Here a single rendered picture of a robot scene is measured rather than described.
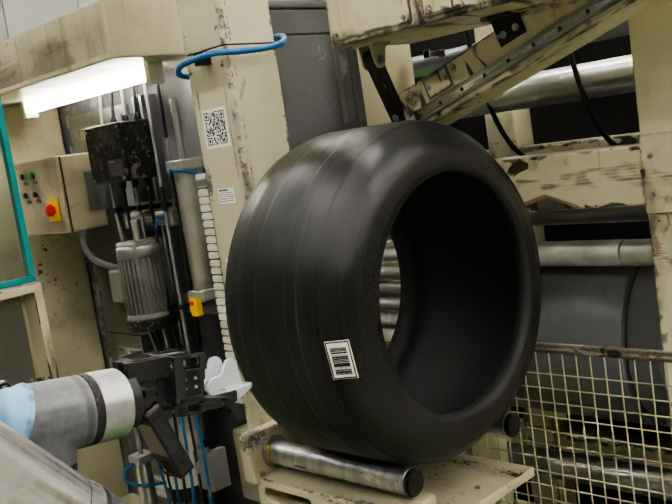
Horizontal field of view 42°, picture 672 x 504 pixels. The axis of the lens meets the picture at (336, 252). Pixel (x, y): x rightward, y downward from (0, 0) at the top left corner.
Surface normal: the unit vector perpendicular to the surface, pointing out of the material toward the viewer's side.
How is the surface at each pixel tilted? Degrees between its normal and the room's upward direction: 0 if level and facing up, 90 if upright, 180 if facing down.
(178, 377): 90
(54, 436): 93
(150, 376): 90
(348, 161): 36
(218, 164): 90
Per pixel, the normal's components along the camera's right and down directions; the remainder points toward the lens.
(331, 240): -0.04, -0.23
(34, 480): 0.84, -0.11
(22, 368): 0.70, -0.01
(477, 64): -0.70, 0.19
